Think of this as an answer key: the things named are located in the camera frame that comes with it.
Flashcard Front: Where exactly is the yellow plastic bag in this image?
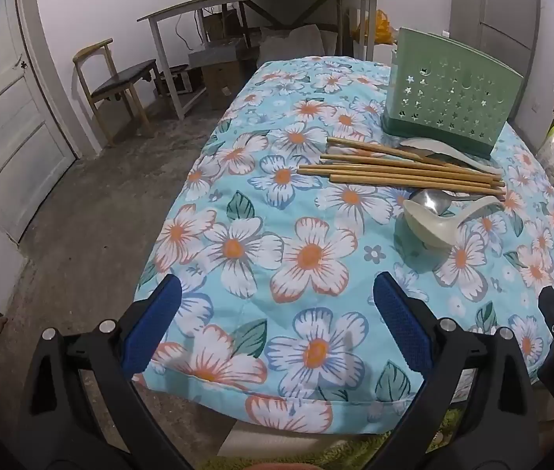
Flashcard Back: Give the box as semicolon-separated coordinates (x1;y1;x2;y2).
374;9;400;46

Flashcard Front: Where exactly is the green perforated utensil holder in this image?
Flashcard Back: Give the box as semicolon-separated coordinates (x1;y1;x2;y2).
381;27;523;158

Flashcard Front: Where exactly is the wooden chair with dark seat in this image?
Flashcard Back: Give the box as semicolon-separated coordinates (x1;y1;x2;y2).
72;38;160;146

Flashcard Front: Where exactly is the white support box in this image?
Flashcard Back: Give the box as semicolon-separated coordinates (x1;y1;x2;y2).
215;421;385;457

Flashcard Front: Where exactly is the dark low stand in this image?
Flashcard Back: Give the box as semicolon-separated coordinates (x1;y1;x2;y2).
154;65;204;96

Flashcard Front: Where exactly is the brown cardboard box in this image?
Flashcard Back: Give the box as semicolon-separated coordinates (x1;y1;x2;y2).
203;7;241;42
201;59;258;111

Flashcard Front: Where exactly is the floral light blue blanket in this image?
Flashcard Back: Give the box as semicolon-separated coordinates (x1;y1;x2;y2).
132;54;554;434

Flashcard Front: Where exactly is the grey refrigerator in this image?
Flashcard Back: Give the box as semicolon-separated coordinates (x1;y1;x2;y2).
449;0;542;123

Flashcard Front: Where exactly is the white plastic rice paddle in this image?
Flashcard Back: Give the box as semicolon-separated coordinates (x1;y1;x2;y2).
398;137;503;175

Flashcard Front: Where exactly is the grey metal box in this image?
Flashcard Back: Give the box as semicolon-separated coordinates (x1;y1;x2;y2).
188;38;248;70

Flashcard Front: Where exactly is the pile of bamboo chopsticks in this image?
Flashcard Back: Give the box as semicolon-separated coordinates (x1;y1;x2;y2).
297;136;507;201

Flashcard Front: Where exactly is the cream plastic soup ladle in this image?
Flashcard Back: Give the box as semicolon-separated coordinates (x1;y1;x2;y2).
402;196;505;249

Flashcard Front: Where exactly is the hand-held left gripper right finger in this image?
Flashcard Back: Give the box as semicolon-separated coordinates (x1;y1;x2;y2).
374;271;554;470

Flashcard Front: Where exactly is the green shaggy rug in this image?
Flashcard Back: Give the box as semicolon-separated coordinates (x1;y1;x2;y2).
306;409;458;470

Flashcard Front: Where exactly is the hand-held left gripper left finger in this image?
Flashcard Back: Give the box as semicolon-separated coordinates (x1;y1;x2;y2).
13;274;194;470

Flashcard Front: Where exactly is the white pillow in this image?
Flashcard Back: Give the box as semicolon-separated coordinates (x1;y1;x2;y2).
257;23;327;67

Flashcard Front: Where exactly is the white panel door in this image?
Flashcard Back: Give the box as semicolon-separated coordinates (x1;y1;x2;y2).
0;0;79;243

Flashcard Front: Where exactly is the metal spoon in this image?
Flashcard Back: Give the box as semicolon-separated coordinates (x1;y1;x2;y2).
409;188;493;216

